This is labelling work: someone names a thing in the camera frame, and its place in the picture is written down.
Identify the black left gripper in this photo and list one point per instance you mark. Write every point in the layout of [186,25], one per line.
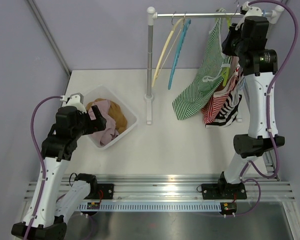
[96,125]

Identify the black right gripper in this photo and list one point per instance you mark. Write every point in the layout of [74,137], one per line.
[233,32]

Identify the pink tank top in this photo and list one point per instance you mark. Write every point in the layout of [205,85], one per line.
[110,132]

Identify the brown tank top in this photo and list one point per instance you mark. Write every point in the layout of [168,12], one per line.
[111,111]

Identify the green striped tank top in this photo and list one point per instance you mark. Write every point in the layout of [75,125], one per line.
[209,76]

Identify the green hanger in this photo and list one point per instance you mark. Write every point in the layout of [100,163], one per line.
[225,72]

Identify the cream hanger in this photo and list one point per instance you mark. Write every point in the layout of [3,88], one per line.
[170,42]

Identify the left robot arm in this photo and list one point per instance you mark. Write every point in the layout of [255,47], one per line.
[48,215]

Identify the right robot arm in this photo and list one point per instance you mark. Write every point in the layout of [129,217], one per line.
[247,41]

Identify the black white striped tank top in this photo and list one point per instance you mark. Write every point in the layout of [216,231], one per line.
[222,108]

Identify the red striped tank top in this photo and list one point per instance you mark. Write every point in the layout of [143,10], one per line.
[234,77]

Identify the white plastic basket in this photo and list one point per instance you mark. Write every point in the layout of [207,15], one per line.
[103,92]

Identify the metal clothes rack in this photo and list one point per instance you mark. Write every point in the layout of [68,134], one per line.
[152,15]

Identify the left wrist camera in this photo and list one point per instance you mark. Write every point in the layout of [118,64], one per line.
[74,100]

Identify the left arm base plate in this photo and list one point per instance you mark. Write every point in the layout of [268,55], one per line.
[105,191]

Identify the white slotted cable duct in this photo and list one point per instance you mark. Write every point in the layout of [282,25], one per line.
[151,207]

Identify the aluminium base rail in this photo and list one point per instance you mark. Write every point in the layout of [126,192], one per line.
[183,188]

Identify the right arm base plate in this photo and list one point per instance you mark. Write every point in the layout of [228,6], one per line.
[213,191]

